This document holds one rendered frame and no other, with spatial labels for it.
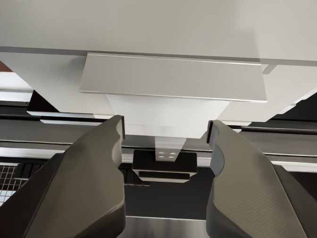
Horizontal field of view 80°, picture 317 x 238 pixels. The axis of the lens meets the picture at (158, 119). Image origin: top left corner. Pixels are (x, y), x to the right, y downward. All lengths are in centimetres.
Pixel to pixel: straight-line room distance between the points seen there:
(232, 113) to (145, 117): 7
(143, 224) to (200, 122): 10
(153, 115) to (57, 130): 35
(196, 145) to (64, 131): 29
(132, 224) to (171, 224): 3
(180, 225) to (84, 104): 12
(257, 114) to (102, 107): 12
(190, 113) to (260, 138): 34
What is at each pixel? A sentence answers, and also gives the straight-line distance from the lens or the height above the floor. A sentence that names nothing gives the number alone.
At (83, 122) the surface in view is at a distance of 20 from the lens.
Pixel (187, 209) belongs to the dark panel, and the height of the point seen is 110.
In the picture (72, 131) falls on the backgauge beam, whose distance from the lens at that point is 47.
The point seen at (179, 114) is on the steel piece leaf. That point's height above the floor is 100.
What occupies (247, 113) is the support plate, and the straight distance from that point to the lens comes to 17.
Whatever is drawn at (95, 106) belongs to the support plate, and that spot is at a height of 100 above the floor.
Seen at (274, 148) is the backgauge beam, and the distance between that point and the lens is 49.
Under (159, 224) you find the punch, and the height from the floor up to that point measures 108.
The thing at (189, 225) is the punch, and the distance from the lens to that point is 17.
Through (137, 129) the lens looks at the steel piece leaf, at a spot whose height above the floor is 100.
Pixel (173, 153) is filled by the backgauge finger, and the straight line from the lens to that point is 28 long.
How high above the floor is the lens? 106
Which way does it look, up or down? 22 degrees down
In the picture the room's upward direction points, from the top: 177 degrees counter-clockwise
